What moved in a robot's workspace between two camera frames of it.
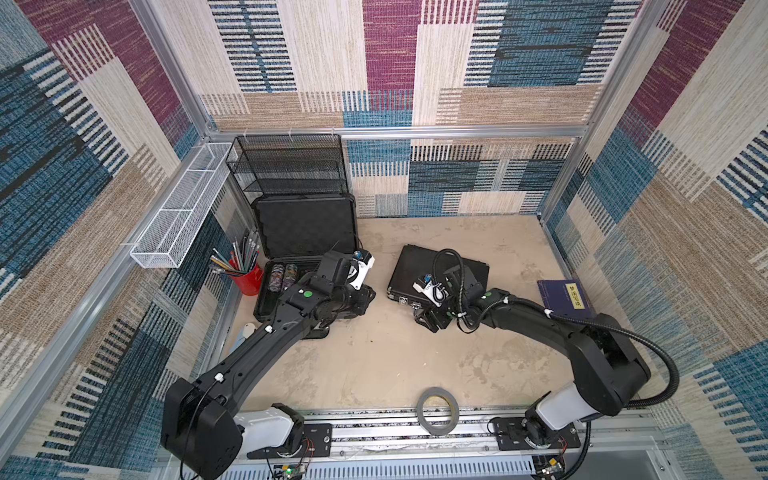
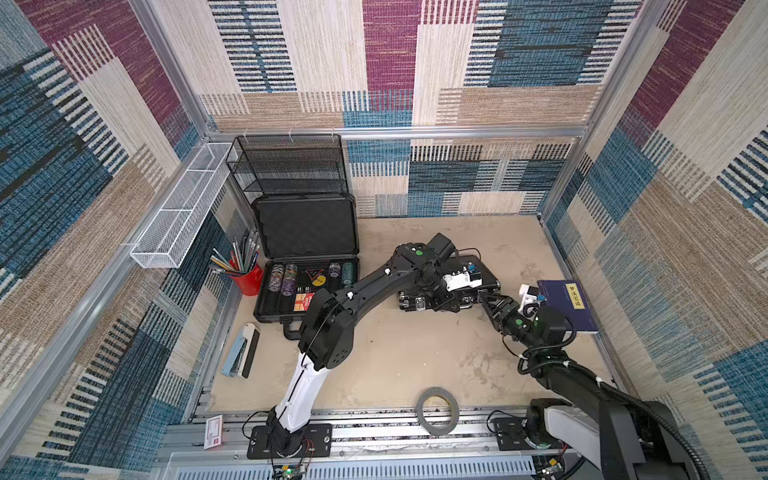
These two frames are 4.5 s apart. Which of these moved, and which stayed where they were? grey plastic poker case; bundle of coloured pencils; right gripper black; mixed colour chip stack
Moved: right gripper black
Stayed: bundle of coloured pencils; grey plastic poker case; mixed colour chip stack
